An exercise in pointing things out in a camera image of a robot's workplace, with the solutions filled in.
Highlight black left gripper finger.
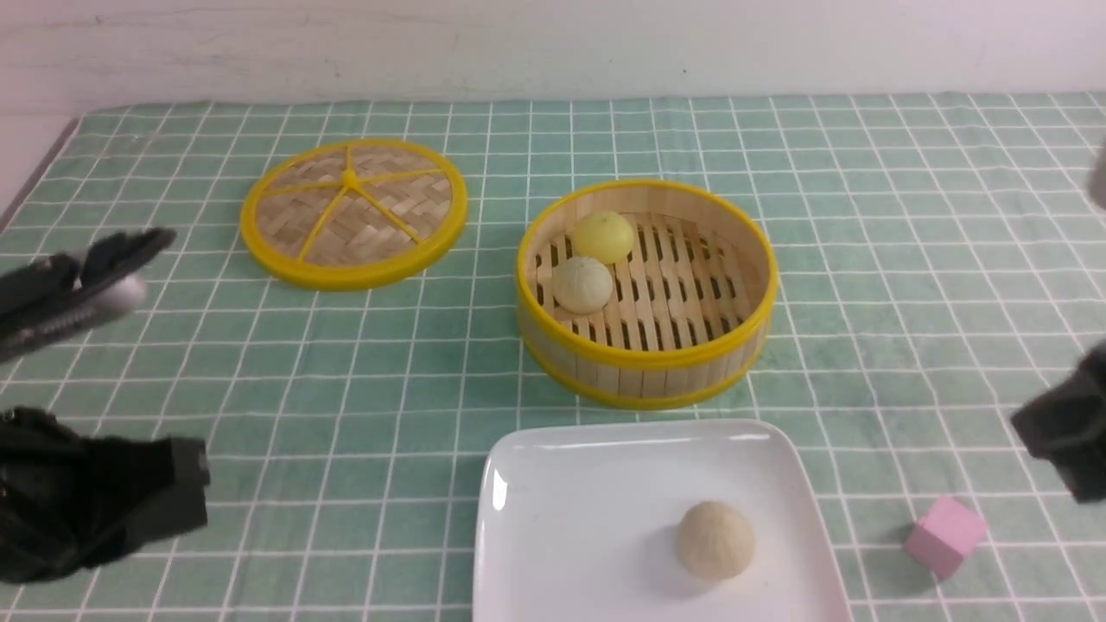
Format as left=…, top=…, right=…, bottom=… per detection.
left=1, top=227, right=177, bottom=364
left=1, top=407, right=211, bottom=584

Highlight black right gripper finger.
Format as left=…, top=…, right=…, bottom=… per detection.
left=1010, top=342, right=1105, bottom=504

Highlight white steamed bun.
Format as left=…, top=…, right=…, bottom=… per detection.
left=675, top=500, right=757, bottom=582
left=550, top=257, right=613, bottom=314

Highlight yellow steamed bun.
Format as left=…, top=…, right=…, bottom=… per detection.
left=570, top=210, right=637, bottom=265

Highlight white square plate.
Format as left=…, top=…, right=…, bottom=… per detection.
left=471, top=419, right=852, bottom=621

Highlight pink cube block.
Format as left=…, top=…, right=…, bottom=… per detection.
left=902, top=496, right=988, bottom=581

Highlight green checkered tablecloth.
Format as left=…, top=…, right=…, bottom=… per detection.
left=3, top=93, right=1105, bottom=621

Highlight bamboo steamer lid yellow rim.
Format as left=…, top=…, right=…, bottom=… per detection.
left=238, top=138, right=469, bottom=291

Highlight bamboo steamer basket yellow rim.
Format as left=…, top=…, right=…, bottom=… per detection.
left=515, top=180, right=779, bottom=410

